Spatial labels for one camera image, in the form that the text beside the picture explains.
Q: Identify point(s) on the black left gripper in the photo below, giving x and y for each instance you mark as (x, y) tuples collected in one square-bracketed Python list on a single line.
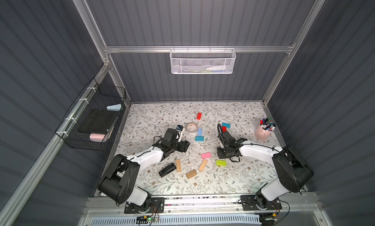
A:
[(181, 145)]

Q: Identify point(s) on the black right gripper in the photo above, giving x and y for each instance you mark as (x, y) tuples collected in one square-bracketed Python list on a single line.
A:
[(224, 150)]

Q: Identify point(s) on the teal block small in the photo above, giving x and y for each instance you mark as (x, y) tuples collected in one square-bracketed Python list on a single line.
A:
[(226, 125)]

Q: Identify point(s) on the pink block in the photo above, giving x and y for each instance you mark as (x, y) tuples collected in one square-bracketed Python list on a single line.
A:
[(206, 155)]

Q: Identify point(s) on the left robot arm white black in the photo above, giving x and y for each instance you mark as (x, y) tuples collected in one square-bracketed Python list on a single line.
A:
[(119, 178)]

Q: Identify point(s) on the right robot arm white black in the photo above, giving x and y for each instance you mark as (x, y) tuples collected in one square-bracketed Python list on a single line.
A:
[(293, 171)]

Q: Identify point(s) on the teal block near tape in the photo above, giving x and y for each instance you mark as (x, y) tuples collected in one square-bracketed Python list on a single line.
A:
[(199, 139)]

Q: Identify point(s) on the light wooden block upright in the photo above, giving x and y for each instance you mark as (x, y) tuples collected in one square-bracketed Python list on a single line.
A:
[(178, 165)]

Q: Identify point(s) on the lime green block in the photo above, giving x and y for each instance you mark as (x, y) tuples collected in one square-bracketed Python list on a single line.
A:
[(221, 163)]

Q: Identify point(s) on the white tape roll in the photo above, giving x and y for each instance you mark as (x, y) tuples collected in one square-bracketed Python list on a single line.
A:
[(192, 128)]

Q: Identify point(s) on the light blue block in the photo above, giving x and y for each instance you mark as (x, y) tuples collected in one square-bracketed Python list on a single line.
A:
[(200, 132)]

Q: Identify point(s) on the black stapler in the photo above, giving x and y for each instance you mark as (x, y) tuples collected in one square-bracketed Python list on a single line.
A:
[(167, 170)]

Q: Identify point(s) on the light wooden block slanted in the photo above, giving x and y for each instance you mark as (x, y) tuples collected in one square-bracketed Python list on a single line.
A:
[(203, 165)]

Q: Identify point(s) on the dark wooden block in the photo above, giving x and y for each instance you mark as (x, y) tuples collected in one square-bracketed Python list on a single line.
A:
[(191, 174)]

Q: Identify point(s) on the pink cup of markers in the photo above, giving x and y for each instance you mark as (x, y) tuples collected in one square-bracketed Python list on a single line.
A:
[(265, 128)]

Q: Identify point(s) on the light blue sponge in basket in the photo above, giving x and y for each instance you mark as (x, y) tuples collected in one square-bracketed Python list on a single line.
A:
[(116, 107)]

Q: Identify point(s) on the white bottle in basket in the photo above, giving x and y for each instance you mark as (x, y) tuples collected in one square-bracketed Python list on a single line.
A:
[(217, 68)]

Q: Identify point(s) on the pink sponge in basket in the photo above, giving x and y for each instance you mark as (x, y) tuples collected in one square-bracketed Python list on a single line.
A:
[(96, 137)]

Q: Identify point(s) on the black pad in basket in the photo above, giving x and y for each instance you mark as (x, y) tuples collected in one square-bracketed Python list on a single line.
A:
[(98, 121)]

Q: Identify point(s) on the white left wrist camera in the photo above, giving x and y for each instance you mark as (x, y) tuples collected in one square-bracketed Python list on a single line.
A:
[(180, 130)]

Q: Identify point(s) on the white wire mesh basket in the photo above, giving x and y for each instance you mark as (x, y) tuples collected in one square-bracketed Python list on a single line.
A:
[(195, 61)]

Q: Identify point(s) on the black wire wall basket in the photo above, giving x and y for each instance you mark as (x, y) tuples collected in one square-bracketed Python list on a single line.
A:
[(95, 96)]

